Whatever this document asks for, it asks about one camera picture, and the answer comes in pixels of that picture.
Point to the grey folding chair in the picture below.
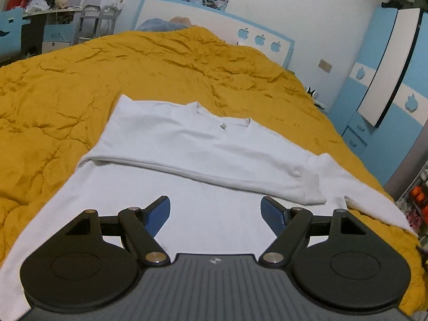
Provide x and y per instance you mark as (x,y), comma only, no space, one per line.
(97,20)

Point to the cluttered desk with shelf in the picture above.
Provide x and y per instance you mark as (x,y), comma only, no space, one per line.
(36,30)

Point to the yellow quilt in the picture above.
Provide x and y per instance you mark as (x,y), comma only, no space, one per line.
(83,83)

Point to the beige wall socket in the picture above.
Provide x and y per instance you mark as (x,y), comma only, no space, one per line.
(325,66)

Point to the blue pillow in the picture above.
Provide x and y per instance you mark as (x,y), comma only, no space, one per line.
(157,24)

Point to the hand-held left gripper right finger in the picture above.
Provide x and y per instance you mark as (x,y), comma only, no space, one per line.
(272,215)

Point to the white plastic bag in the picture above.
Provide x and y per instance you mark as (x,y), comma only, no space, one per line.
(37,5)

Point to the white sweatshirt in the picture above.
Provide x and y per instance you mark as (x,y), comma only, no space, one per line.
(187,187)

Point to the black and white plush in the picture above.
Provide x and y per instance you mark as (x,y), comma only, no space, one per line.
(314,94)

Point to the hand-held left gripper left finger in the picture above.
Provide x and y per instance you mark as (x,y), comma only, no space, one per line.
(157,215)

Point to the blue and white wardrobe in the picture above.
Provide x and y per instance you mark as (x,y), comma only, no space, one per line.
(394,100)

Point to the blue and white headboard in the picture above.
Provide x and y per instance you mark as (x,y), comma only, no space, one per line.
(214,23)

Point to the pile of toys and shoes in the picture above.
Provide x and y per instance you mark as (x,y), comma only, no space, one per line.
(416,197)

